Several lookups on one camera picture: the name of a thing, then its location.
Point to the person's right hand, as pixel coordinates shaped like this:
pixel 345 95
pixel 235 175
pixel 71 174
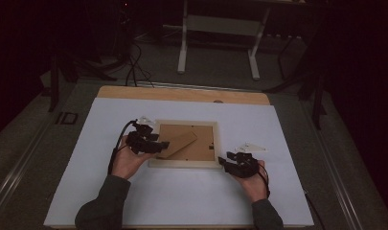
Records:
pixel 255 187

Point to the metal floor rail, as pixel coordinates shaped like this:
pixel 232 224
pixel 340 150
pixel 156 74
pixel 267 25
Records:
pixel 19 169
pixel 338 179

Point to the black metal stand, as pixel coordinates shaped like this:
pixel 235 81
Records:
pixel 70 70
pixel 313 80

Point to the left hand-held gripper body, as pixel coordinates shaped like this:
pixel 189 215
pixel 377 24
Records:
pixel 140 143

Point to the pale wooden picture frame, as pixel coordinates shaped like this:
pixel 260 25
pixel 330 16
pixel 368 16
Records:
pixel 185 164

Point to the metal rail behind table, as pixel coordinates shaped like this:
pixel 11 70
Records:
pixel 194 86

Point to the white metal table frame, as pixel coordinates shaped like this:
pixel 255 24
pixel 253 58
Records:
pixel 220 27

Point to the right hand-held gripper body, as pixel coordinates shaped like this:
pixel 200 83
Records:
pixel 246 164

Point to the person's left hand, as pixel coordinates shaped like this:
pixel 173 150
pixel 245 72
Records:
pixel 127 163

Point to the white table sheet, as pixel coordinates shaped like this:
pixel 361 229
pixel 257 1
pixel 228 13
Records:
pixel 188 195

